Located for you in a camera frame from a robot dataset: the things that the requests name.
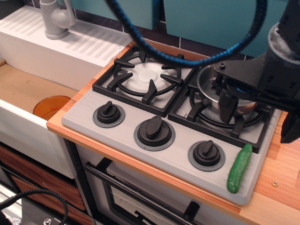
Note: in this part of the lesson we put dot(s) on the stainless steel pot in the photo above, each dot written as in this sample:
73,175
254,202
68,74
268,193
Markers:
209,97

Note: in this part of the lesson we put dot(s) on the green toy pickle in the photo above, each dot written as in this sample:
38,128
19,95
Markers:
239,168

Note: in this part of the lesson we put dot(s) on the teal cabinet right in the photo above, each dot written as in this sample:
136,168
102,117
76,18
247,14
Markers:
218,23

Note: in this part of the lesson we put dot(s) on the black right burner grate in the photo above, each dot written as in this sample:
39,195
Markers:
250,128

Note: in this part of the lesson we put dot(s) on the grey toy faucet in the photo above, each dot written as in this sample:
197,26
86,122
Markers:
57,21

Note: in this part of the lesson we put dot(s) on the black left burner grate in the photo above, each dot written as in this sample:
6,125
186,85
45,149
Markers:
138,80

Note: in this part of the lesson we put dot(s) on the black stove knob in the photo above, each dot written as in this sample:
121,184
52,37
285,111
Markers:
154,134
108,115
206,156

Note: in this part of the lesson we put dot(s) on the grey toy stove top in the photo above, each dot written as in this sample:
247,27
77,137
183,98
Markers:
174,159

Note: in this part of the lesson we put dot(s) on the white toy sink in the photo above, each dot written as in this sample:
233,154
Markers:
33,67

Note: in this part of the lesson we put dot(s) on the orange plastic plate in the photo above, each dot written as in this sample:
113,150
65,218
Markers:
48,107

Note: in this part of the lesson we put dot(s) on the wood grain drawer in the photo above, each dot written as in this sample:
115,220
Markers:
26,173

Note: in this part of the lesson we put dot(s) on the black middle stove knob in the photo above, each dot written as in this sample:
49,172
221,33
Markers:
154,134

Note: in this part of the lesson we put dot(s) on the oven door with window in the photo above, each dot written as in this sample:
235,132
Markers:
131,198

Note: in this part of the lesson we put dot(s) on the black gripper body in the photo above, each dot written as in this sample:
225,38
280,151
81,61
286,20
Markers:
269,79

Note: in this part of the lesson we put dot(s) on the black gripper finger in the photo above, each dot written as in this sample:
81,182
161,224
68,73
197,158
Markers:
227,105
291,127

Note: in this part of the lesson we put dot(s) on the black right stove knob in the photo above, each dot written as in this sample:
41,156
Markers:
206,156

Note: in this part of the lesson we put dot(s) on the teal cabinet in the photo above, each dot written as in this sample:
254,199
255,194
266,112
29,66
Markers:
218,23
141,13

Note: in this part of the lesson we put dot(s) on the black burner grate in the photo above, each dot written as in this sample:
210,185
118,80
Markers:
138,80
250,128

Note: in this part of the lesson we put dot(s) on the black left stove knob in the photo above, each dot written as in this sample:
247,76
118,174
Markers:
108,115

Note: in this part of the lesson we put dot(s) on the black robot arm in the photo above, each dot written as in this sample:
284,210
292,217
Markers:
283,39

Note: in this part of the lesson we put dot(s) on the teal cabinet left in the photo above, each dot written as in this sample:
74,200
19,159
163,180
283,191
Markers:
141,13

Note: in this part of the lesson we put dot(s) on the black oven door handle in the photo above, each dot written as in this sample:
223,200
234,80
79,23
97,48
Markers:
100,171

